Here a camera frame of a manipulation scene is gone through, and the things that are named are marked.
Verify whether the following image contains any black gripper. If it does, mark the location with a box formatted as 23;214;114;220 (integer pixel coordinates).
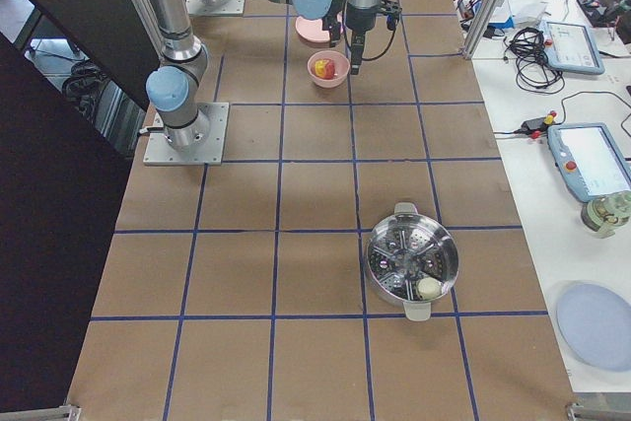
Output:
344;0;402;75
321;12;343;46

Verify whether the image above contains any pink bowl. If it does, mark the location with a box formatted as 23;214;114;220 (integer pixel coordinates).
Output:
307;50;350;89

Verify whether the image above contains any red yellow apple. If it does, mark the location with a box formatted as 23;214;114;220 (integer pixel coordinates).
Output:
313;58;336;80

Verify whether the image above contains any pink plate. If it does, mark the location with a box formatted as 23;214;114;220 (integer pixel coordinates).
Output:
295;17;331;44

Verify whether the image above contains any blue round plate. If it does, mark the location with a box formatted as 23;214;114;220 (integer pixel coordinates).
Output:
556;283;630;372

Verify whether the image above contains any steel steamer pot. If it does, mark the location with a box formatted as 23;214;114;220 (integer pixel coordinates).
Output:
364;202;459;321

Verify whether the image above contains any right side far pendant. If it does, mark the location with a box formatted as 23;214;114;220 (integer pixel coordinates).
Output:
538;20;604;75

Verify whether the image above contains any pendant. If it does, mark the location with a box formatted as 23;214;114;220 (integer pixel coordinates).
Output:
538;20;604;75
547;122;630;203

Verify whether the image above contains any right side near pendant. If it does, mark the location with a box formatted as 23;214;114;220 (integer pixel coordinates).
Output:
547;122;630;203

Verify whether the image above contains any glass jar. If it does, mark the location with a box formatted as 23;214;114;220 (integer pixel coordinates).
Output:
581;190;630;238

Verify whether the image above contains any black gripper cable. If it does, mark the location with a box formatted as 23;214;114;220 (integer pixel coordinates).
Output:
362;0;401;63

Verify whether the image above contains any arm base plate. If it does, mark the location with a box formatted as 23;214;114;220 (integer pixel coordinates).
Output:
143;103;230;166
186;0;245;17

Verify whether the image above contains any right side frame post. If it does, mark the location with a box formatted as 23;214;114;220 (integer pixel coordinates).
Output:
460;0;524;60

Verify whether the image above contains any right side cable bundle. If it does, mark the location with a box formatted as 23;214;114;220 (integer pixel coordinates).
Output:
503;27;566;94

